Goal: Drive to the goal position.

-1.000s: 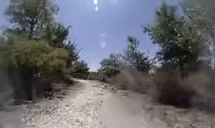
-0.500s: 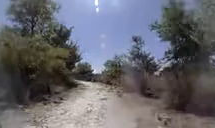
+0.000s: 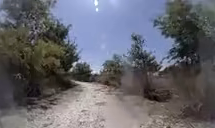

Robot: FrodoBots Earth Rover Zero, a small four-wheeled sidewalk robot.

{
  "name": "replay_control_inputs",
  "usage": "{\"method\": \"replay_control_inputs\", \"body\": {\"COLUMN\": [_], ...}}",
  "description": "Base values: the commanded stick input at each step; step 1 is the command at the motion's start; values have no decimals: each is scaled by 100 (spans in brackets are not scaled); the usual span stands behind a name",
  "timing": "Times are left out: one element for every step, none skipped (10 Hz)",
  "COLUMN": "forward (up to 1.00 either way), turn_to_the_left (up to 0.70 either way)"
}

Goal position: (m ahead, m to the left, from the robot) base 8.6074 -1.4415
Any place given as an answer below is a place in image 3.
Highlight pale sandy dirt path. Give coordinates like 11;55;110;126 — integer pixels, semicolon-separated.
26;79;153;128

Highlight dense green trees and bushes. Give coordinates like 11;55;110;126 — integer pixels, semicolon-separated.
94;0;215;121
0;0;95;111

